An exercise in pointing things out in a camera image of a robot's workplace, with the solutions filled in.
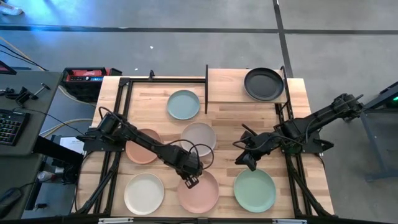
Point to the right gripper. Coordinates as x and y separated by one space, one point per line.
262 144

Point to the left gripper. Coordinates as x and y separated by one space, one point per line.
188 163

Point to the pink plate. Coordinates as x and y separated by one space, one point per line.
203 199

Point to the mint green plate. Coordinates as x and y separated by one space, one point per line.
255 191

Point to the white plate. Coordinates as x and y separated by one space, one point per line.
144 193

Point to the beige plate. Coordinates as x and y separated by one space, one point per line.
199 133

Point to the orange plate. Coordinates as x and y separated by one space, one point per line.
140 154

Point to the blue-grey plate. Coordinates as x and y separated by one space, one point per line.
183 104

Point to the black plate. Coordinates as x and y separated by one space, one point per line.
263 84

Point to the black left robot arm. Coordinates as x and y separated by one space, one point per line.
146 143

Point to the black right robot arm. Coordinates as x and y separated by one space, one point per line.
317 118

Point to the wooden shelf with black posts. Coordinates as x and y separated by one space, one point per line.
224 90

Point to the small black clamp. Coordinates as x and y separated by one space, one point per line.
151 74

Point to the white paper sheet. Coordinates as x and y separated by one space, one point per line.
73 144

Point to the grey metal stand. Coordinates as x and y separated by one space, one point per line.
372 137

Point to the black flat bar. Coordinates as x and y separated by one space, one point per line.
59 152

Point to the red black power box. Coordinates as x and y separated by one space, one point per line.
84 82

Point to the dark grey side desk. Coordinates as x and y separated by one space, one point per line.
37 109

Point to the black computer mouse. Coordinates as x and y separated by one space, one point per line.
9 199

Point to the black desk clamp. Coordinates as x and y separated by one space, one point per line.
26 95

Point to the black keyboard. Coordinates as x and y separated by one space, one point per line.
12 126

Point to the dark monitor corner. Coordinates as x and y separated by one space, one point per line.
4 70

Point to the person's foot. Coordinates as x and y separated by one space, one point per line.
11 10

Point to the white metal bracket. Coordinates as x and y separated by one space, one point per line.
289 221
115 220

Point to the black aluminium rig frame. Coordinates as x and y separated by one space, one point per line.
168 80

